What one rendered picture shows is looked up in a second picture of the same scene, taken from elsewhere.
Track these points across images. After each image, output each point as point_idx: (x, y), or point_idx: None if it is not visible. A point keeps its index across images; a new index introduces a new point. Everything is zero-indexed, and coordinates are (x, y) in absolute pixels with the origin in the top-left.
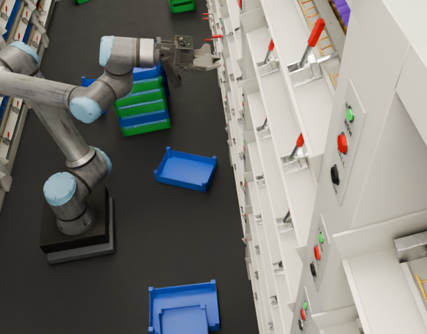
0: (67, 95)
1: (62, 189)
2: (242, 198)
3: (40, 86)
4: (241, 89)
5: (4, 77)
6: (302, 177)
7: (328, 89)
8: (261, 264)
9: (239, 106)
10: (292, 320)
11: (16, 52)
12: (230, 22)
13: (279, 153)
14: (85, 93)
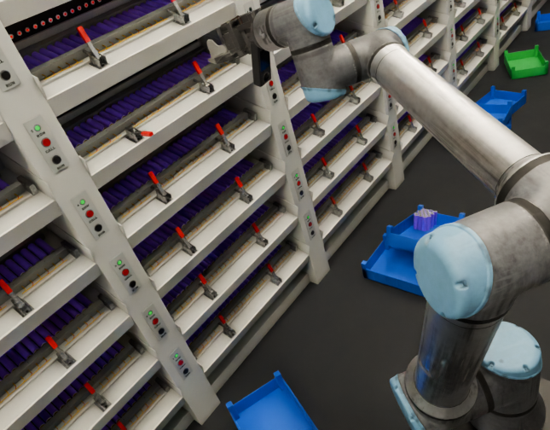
0: (400, 44)
1: (498, 330)
2: (278, 235)
3: (435, 75)
4: (217, 87)
5: (506, 132)
6: None
7: None
8: (328, 128)
9: (238, 78)
10: None
11: (465, 217)
12: (98, 162)
13: None
14: (377, 31)
